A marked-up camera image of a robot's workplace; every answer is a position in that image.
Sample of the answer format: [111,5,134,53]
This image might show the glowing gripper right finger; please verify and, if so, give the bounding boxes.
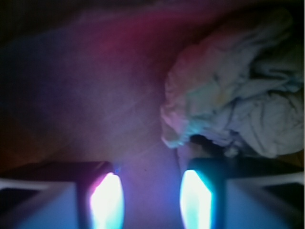
[180,158,305,229]

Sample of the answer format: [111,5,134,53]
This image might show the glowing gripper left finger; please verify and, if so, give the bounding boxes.
[0,161,124,229]

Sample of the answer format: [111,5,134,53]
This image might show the white paper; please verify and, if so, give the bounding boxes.
[161,7,305,158]

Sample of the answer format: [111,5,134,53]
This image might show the brown paper bag tray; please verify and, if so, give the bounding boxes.
[0,0,304,229]

